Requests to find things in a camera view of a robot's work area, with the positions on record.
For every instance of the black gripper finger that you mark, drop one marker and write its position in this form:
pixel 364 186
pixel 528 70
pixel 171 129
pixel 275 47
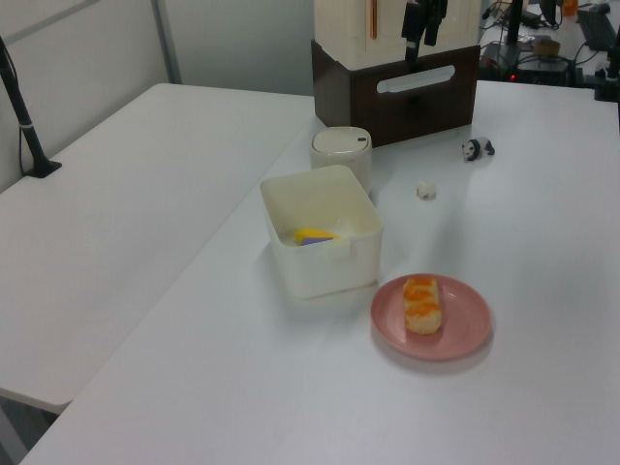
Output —
pixel 433 19
pixel 412 29

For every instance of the toy bread loaf orange glaze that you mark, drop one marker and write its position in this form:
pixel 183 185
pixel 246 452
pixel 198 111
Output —
pixel 423 305

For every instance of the pink plastic plate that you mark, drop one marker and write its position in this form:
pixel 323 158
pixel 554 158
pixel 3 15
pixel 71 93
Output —
pixel 465 324

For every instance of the orange tape strip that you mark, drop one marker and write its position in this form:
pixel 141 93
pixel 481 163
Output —
pixel 371 19

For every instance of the black monitor stand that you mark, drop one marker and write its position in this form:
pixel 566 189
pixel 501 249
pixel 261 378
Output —
pixel 512 29

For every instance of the dark brown drawer box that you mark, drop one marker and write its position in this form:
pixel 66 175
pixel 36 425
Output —
pixel 412 111

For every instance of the small brown cardboard box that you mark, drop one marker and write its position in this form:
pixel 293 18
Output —
pixel 546 47

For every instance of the black white panda figurine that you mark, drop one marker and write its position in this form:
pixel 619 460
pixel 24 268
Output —
pixel 477 147

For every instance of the small orange object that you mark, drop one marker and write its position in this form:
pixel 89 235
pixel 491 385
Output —
pixel 569 7

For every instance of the small beige lidded trash can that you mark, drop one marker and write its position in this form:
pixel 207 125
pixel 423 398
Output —
pixel 341 157

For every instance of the small white crumpled paper ball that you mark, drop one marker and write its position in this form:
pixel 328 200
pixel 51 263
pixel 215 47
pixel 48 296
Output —
pixel 426 190

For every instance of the black keyboard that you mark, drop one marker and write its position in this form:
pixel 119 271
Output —
pixel 598 29

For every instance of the purple yellow toy block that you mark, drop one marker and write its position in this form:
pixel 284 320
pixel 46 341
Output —
pixel 315 236

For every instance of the cream open plastic bin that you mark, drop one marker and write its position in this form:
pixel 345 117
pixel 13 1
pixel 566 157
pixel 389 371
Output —
pixel 329 271

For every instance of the black camera stand pole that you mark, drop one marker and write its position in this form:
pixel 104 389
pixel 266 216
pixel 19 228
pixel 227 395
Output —
pixel 29 131

